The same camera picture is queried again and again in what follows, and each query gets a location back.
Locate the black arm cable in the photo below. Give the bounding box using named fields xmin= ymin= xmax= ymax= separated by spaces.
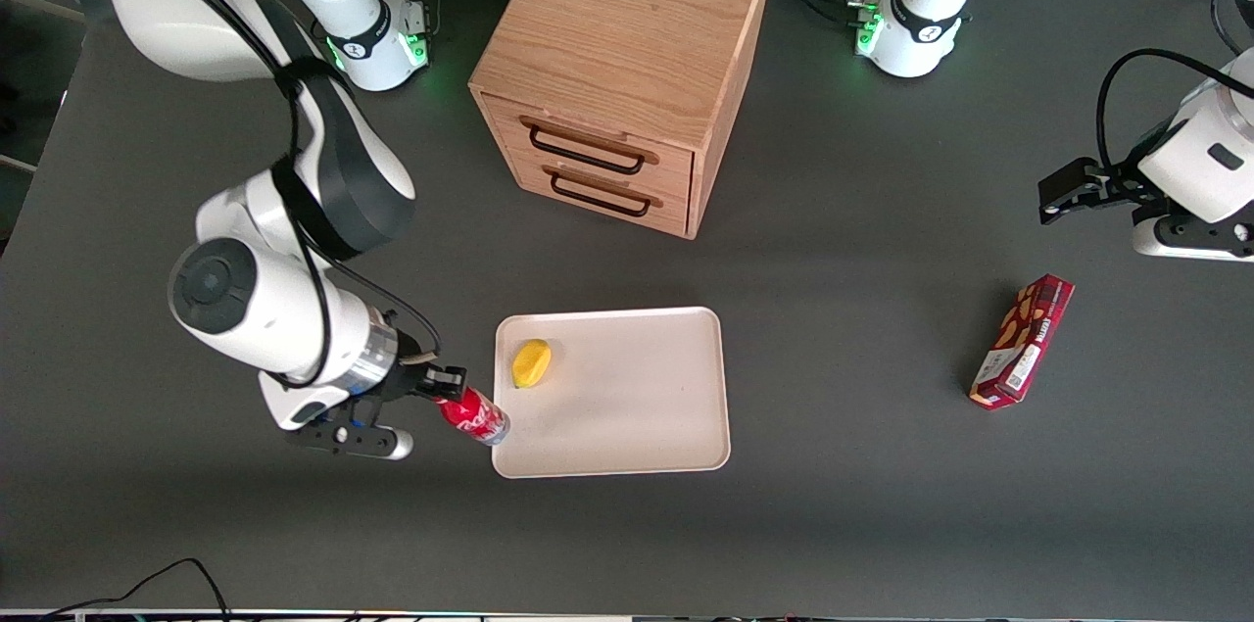
xmin=43 ymin=0 xmax=444 ymax=390
xmin=1095 ymin=48 xmax=1254 ymax=174

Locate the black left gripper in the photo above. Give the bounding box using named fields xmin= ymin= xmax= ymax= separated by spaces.
xmin=1038 ymin=157 xmax=1173 ymax=225

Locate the black drawer handle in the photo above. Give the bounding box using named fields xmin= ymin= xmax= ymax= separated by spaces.
xmin=549 ymin=169 xmax=654 ymax=219
xmin=527 ymin=123 xmax=649 ymax=177

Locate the yellow toy lemon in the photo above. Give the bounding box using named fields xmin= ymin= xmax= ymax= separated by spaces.
xmin=511 ymin=338 xmax=554 ymax=391

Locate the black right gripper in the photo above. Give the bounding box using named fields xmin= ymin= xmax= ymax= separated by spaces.
xmin=367 ymin=359 xmax=468 ymax=408

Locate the black upper drawer handle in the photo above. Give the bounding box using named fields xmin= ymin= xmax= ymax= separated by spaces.
xmin=527 ymin=123 xmax=649 ymax=177

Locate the red snack box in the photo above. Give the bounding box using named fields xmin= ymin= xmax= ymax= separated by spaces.
xmin=969 ymin=273 xmax=1077 ymax=411

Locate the red coke bottle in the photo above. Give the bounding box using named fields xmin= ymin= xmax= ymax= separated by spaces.
xmin=434 ymin=385 xmax=511 ymax=448

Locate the black table edge cable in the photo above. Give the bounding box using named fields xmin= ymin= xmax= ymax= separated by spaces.
xmin=37 ymin=557 xmax=233 ymax=622

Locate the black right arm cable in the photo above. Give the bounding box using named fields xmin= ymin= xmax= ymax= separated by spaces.
xmin=43 ymin=0 xmax=444 ymax=390

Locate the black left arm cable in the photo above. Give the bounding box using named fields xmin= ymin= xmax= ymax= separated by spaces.
xmin=1095 ymin=48 xmax=1254 ymax=174

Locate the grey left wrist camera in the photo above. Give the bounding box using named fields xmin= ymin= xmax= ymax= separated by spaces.
xmin=1131 ymin=209 xmax=1254 ymax=263

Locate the cream rectangular tray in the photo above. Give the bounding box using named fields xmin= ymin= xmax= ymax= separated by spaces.
xmin=492 ymin=307 xmax=733 ymax=481

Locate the wooden drawer cabinet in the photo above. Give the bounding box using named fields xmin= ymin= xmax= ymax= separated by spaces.
xmin=467 ymin=0 xmax=776 ymax=241

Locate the black lower drawer handle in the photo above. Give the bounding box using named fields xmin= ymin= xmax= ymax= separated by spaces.
xmin=549 ymin=169 xmax=654 ymax=219

